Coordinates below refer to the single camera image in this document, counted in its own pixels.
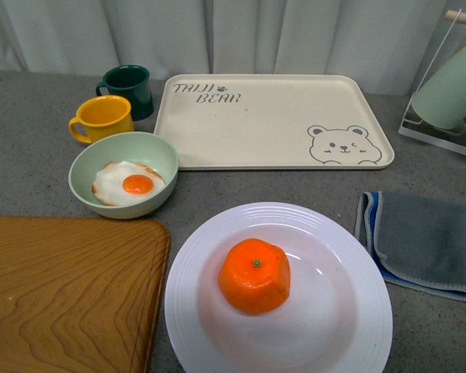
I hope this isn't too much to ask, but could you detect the yellow mug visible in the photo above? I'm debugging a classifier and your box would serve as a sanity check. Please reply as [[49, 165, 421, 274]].
[[68, 95, 134, 144]]

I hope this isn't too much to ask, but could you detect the grey blue folded cloth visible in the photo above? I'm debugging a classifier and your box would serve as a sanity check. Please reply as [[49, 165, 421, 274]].
[[354, 191, 466, 302]]

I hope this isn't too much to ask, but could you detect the fake fried egg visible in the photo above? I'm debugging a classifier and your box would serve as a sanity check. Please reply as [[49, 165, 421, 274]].
[[92, 161, 165, 206]]

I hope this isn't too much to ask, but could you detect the light green tumbler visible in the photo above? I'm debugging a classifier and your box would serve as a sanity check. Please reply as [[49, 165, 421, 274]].
[[412, 45, 466, 130]]

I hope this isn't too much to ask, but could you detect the beige bear serving tray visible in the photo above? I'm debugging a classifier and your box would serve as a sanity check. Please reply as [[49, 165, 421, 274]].
[[155, 74, 395, 170]]

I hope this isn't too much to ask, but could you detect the light green bowl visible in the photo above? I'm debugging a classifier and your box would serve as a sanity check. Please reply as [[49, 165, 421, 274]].
[[68, 132, 179, 219]]

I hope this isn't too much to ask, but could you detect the white curtain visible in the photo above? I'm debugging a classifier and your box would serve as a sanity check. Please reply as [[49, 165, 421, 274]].
[[0, 1, 466, 95]]

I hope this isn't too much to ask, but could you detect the clear acrylic cup rack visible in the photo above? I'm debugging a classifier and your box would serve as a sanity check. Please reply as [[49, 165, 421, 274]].
[[398, 8, 466, 162]]

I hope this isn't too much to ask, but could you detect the dark green mug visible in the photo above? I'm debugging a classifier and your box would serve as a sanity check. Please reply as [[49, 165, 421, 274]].
[[96, 64, 154, 120]]

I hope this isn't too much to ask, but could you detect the orange mandarin fruit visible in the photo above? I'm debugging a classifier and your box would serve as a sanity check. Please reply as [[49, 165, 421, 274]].
[[217, 238, 291, 315]]

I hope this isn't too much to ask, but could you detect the white round plate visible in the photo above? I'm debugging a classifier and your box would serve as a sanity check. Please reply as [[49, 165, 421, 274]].
[[165, 202, 393, 372]]

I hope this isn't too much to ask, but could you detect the wooden cutting board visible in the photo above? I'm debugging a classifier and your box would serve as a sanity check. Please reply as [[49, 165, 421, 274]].
[[0, 216, 171, 372]]

